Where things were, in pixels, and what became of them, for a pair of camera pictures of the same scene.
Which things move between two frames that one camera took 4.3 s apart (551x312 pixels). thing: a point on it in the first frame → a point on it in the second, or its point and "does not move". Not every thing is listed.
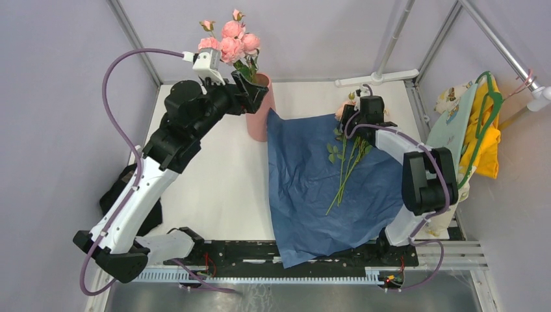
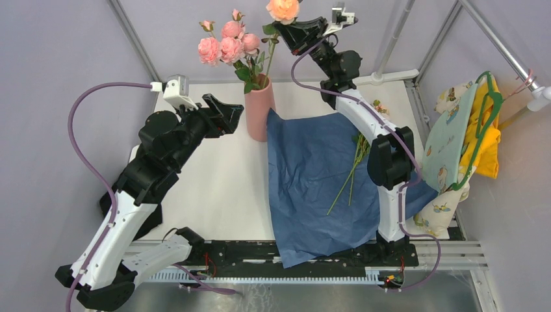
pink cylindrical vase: (256, 123) does not move
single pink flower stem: (240, 47) does not move
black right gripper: (348, 109) → (298, 34)
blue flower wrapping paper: (329, 195) does not move
